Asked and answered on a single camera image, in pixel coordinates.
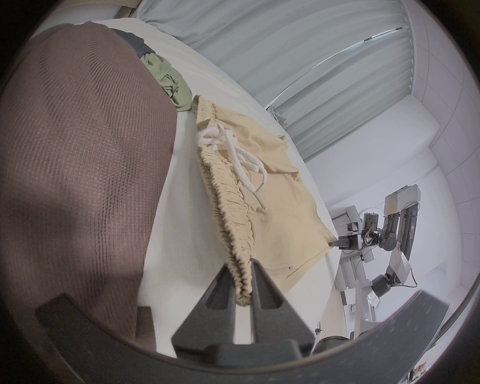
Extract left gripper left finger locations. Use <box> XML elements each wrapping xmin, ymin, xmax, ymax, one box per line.
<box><xmin>172</xmin><ymin>262</ymin><xmax>241</xmax><ymax>354</ymax></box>

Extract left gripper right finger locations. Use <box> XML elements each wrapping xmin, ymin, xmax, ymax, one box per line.
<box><xmin>249</xmin><ymin>258</ymin><xmax>316</xmax><ymax>350</ymax></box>

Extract bed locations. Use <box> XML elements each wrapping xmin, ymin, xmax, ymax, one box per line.
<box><xmin>28</xmin><ymin>0</ymin><xmax>349</xmax><ymax>357</ymax></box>

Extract pale green curtain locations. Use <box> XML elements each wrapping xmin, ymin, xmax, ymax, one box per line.
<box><xmin>135</xmin><ymin>0</ymin><xmax>409</xmax><ymax>110</ymax></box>
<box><xmin>268</xmin><ymin>28</ymin><xmax>415</xmax><ymax>162</ymax></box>

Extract black garment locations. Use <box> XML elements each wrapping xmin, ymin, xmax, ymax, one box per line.
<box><xmin>112</xmin><ymin>29</ymin><xmax>157</xmax><ymax>59</ymax></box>

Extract green garment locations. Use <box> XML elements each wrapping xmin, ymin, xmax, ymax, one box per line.
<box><xmin>139</xmin><ymin>53</ymin><xmax>194</xmax><ymax>113</ymax></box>

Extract tan shorts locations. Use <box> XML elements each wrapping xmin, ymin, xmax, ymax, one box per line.
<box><xmin>192</xmin><ymin>94</ymin><xmax>337</xmax><ymax>306</ymax></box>

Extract brown garment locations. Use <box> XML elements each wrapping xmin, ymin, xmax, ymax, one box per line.
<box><xmin>0</xmin><ymin>22</ymin><xmax>179</xmax><ymax>352</ymax></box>

